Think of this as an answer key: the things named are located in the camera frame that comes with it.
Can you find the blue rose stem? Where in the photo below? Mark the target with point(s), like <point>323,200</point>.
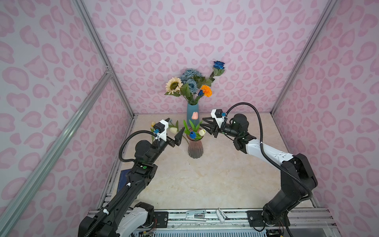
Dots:
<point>218,70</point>

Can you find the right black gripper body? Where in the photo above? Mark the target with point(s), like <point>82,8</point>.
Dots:
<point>218,127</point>

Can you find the teal ceramic vase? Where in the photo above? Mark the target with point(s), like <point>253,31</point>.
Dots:
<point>190,110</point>

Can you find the yellow tulip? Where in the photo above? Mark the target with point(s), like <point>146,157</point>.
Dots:
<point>152,126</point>

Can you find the red glass vase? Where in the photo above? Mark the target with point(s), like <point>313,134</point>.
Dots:
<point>195,148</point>

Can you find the blue book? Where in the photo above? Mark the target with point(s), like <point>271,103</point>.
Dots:
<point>123,179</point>

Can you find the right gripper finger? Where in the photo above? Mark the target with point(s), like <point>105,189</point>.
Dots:
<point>212,129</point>
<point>210,121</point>

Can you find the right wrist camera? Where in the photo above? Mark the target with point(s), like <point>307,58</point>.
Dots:
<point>219,116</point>

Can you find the orange carnation stem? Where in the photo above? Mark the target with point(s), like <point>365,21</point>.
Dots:
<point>207,91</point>

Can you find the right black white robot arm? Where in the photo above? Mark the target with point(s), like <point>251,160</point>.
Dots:
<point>297,178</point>

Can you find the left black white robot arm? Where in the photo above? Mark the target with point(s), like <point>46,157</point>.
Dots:
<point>118,218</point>

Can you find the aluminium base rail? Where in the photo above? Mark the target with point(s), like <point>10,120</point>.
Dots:
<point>302,222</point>

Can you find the white tulip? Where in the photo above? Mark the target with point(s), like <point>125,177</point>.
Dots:
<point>201,132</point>

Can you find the cream pink tulip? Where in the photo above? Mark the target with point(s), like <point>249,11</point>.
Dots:
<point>194,122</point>

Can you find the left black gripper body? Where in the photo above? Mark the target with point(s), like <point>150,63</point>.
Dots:
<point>169,139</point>

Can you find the dusty blue rose bouquet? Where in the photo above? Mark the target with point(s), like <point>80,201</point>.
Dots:
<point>195,80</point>

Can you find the cream sunflower stem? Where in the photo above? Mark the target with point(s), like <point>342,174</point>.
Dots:
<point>175,87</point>

